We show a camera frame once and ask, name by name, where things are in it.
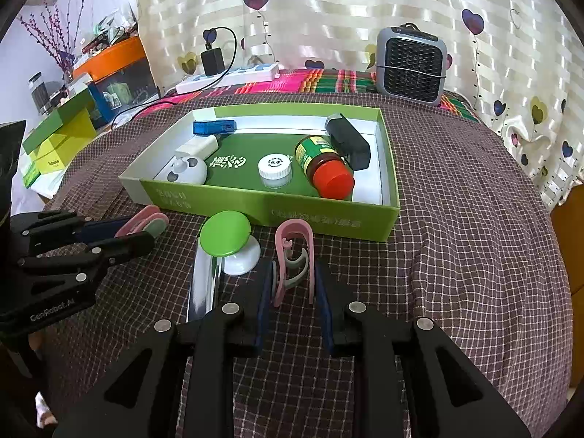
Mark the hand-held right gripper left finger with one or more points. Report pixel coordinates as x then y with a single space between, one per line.
263 301

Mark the black rectangular device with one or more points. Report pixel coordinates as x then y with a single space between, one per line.
349 143

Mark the blue printed box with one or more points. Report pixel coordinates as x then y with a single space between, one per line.
100 105

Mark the pink and green plaid cloth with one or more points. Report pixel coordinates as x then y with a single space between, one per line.
319 82

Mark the blue USB card reader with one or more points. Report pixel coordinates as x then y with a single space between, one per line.
214 128

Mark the cream curtain with hearts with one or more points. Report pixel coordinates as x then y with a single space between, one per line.
342 9

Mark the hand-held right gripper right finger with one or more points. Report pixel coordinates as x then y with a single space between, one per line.
325 305

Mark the small white jar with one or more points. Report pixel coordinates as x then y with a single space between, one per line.
273 166

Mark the pink and green oval clip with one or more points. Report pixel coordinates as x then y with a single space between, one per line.
155 226

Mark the brown checked blanket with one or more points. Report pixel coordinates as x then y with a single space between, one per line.
456 260

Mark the brown bottle with red cap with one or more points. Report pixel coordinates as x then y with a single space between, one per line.
335 182

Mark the green and white cardboard box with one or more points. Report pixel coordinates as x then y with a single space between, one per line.
319 221

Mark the green-topped white knob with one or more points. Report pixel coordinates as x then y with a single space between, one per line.
223 235

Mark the black power adapter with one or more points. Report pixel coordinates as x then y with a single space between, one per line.
213 61

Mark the white USB charger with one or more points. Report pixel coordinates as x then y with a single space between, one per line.
196 147

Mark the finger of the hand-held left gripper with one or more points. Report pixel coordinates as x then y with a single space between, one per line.
105 230
132 244

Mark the clear storage box orange lid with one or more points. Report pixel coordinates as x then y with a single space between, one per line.
118 54

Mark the pile of small clutter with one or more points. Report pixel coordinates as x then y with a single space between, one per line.
105 32

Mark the vase with purple flower branches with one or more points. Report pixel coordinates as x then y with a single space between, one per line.
68 66

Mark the small green box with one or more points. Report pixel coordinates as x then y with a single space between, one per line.
32 173

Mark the grey mini heater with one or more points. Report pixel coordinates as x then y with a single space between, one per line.
410 68

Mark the grey panda-shaped toy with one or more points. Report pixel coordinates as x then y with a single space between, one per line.
187 171

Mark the green lidded cardboard box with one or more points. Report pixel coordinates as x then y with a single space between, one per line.
59 118

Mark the wooden cabinet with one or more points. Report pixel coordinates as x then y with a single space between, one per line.
563 283

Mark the glass jar black lid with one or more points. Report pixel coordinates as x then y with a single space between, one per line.
40 96

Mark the white power strip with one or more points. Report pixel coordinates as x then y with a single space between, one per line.
246 73

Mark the lime yellow box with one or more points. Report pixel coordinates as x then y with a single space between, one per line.
68 146

